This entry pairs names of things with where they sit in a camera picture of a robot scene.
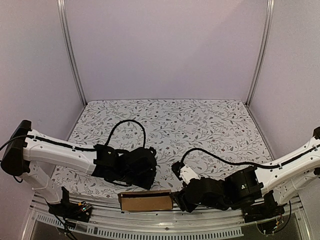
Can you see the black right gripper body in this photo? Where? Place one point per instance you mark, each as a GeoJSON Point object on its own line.
{"type": "Point", "coordinates": [187, 194]}

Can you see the brown cardboard paper box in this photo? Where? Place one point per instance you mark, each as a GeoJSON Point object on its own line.
{"type": "Point", "coordinates": [145, 201]}

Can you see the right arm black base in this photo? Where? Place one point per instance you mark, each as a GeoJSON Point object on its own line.
{"type": "Point", "coordinates": [266, 210]}

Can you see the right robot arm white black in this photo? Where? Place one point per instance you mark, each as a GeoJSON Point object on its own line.
{"type": "Point", "coordinates": [276, 182]}

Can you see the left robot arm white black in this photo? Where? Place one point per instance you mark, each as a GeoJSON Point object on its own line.
{"type": "Point", "coordinates": [27, 148]}

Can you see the floral patterned table mat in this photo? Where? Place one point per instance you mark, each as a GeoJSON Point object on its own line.
{"type": "Point", "coordinates": [210, 135]}

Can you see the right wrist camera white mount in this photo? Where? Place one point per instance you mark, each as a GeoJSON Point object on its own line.
{"type": "Point", "coordinates": [184, 173]}

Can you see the aluminium front rail frame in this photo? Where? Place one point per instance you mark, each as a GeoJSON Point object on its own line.
{"type": "Point", "coordinates": [109, 222]}

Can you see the right aluminium frame post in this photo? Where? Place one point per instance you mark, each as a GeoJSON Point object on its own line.
{"type": "Point", "coordinates": [262, 51]}

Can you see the aluminium frame post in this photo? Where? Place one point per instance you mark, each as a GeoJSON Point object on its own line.
{"type": "Point", "coordinates": [61, 6]}
{"type": "Point", "coordinates": [262, 51]}

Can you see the left aluminium frame post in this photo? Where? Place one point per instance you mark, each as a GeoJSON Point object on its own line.
{"type": "Point", "coordinates": [61, 6]}

